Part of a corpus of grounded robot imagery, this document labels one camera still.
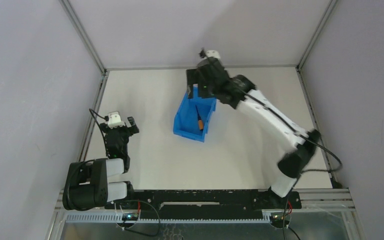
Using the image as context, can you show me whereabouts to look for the orange black screwdriver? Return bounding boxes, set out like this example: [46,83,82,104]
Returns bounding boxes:
[195,105,204,131]

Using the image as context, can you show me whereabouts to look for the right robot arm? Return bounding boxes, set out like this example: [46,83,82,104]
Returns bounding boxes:
[186,56,338,208]

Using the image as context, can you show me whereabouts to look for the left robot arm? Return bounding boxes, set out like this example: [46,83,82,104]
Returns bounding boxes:
[62,116,140,211]

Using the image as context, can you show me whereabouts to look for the blue plastic storage bin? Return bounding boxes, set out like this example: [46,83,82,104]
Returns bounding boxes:
[173,93,217,143]

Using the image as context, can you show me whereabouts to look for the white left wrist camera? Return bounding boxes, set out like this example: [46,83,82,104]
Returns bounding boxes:
[107,111,126,129]

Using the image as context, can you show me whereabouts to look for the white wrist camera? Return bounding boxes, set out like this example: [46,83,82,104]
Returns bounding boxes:
[107,111,126,129]
[199,48,221,60]

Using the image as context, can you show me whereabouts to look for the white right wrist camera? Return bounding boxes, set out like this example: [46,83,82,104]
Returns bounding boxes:
[199,48,221,60]

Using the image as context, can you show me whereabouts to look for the left aluminium frame rail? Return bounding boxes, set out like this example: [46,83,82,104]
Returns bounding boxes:
[77,71,109,163]

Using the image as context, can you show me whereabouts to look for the aluminium frame rail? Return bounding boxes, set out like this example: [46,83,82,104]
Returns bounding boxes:
[295,66,343,189]
[77,71,109,163]
[106,64,297,72]

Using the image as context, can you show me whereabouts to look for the back aluminium frame rail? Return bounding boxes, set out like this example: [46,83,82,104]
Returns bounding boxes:
[106,64,297,72]

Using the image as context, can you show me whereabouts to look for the left base black cable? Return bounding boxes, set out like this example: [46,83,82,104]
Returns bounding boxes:
[114,200,161,238]

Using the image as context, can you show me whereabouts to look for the base black cable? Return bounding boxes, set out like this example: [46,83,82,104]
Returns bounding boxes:
[114,200,161,238]
[270,198,300,240]

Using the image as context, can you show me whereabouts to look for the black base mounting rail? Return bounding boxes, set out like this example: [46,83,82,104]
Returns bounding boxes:
[104,189,302,218]

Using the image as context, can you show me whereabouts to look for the white slotted cable duct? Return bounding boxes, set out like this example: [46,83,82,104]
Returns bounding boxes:
[64,212,282,224]

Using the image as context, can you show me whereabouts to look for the right aluminium frame rail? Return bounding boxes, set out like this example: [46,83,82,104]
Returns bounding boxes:
[295,66,343,189]

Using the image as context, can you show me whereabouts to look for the right base black cable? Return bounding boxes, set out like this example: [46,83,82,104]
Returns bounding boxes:
[270,198,300,240]

